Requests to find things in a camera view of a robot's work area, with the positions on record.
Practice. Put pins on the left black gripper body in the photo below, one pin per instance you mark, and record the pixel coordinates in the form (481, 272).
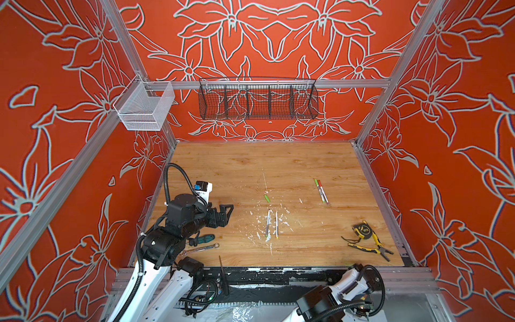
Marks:
(212, 218)

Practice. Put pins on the white pen purple end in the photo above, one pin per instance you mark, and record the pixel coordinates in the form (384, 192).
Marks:
(325, 196)

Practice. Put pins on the white pen green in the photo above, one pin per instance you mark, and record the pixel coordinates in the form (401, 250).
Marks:
(321, 194)

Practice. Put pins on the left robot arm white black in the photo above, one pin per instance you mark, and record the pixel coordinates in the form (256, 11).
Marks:
(162, 277)

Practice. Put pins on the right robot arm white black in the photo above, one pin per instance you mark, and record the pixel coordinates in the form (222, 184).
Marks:
(359, 295)

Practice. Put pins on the white pen middle yellow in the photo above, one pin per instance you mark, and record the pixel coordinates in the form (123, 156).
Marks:
(276, 225)

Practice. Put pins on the metal wrench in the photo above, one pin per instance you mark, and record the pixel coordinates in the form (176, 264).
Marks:
(200, 249)

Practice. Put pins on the white mesh basket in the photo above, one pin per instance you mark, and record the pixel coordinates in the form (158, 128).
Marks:
(139, 111)

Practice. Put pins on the yellow black pliers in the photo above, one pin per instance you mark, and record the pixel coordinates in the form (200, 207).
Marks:
(377, 249)

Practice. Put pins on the green handle screwdriver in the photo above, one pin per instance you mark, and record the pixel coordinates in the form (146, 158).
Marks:
(203, 239)

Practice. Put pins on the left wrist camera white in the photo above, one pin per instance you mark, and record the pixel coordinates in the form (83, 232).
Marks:
(203, 189)

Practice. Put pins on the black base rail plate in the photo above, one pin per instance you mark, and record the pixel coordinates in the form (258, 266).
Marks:
(271, 276)

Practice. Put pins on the black wire basket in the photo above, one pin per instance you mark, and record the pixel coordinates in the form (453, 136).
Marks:
(259, 98)

